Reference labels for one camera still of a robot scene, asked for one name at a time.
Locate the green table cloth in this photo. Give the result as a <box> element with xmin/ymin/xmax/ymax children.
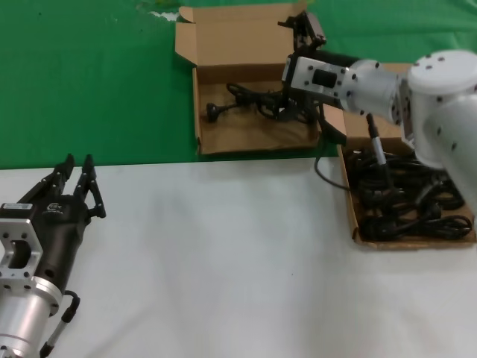
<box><xmin>0</xmin><ymin>0</ymin><xmax>477</xmax><ymax>172</ymax></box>

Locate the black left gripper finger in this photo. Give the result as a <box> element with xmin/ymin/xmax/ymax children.
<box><xmin>73</xmin><ymin>154</ymin><xmax>107</xmax><ymax>219</ymax></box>
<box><xmin>22</xmin><ymin>153</ymin><xmax>76</xmax><ymax>206</ymax></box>

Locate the cardboard box with torn front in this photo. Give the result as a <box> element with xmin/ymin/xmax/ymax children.
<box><xmin>173</xmin><ymin>0</ymin><xmax>324</xmax><ymax>156</ymax></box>

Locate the right arm black sleeved cable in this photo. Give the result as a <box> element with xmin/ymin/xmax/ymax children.
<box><xmin>366</xmin><ymin>113</ymin><xmax>398</xmax><ymax>197</ymax></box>

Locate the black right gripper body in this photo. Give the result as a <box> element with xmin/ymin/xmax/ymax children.
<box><xmin>288</xmin><ymin>51</ymin><xmax>361</xmax><ymax>112</ymax></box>

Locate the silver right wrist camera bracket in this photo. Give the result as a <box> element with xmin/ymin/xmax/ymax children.
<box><xmin>281</xmin><ymin>54</ymin><xmax>350</xmax><ymax>109</ymax></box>

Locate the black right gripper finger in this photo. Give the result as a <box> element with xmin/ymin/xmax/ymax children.
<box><xmin>266</xmin><ymin>87</ymin><xmax>321</xmax><ymax>125</ymax></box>
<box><xmin>277</xmin><ymin>10</ymin><xmax>328</xmax><ymax>55</ymax></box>

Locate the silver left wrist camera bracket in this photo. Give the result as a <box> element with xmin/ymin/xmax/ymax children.
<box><xmin>0</xmin><ymin>201</ymin><xmax>42</xmax><ymax>280</ymax></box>

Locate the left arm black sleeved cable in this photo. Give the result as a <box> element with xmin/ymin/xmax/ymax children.
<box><xmin>39</xmin><ymin>289</ymin><xmax>81</xmax><ymax>357</ymax></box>

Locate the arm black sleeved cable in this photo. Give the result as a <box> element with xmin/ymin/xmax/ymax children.
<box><xmin>39</xmin><ymin>289</ymin><xmax>81</xmax><ymax>357</ymax></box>
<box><xmin>366</xmin><ymin>113</ymin><xmax>398</xmax><ymax>197</ymax></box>

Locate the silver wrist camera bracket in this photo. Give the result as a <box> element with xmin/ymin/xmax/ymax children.
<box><xmin>0</xmin><ymin>201</ymin><xmax>42</xmax><ymax>280</ymax></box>
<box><xmin>281</xmin><ymin>54</ymin><xmax>350</xmax><ymax>109</ymax></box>

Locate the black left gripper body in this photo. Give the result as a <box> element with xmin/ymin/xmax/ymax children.
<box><xmin>28</xmin><ymin>193</ymin><xmax>92</xmax><ymax>292</ymax></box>

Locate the cardboard box holding cables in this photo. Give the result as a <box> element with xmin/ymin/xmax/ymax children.
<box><xmin>320</xmin><ymin>61</ymin><xmax>477</xmax><ymax>245</ymax></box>

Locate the black power cable with plug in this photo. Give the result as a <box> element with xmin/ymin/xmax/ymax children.
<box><xmin>206</xmin><ymin>82</ymin><xmax>318</xmax><ymax>124</ymax></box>

